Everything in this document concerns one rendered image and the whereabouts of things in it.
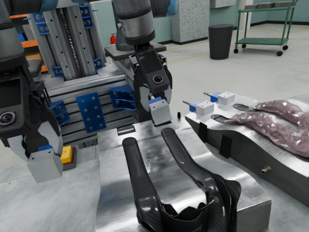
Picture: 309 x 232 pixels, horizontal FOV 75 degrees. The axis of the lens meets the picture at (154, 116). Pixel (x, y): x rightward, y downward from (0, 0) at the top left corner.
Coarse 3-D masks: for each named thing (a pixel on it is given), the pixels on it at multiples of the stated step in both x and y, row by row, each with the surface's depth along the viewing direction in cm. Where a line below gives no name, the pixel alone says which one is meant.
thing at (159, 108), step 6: (150, 96) 65; (150, 102) 61; (156, 102) 58; (162, 102) 57; (150, 108) 56; (156, 108) 56; (162, 108) 56; (168, 108) 56; (156, 114) 56; (162, 114) 57; (168, 114) 57; (156, 120) 57; (162, 120) 58; (168, 120) 59
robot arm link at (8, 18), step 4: (0, 0) 30; (0, 4) 30; (4, 4) 31; (0, 8) 30; (4, 8) 31; (0, 12) 30; (4, 12) 31; (0, 16) 30; (4, 16) 31; (8, 16) 32; (0, 20) 30; (4, 20) 31; (8, 20) 31; (0, 24) 30; (4, 24) 31; (8, 24) 31; (12, 24) 33; (0, 28) 30; (4, 28) 31
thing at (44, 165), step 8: (40, 152) 42; (48, 152) 42; (32, 160) 40; (40, 160) 40; (48, 160) 40; (56, 160) 42; (32, 168) 40; (40, 168) 41; (48, 168) 41; (56, 168) 42; (40, 176) 41; (48, 176) 42; (56, 176) 42
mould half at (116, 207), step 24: (120, 144) 53; (144, 144) 52; (192, 144) 51; (120, 168) 46; (168, 168) 44; (216, 168) 39; (120, 192) 38; (168, 192) 34; (192, 192) 32; (264, 192) 31; (96, 216) 31; (120, 216) 30; (240, 216) 30; (264, 216) 31
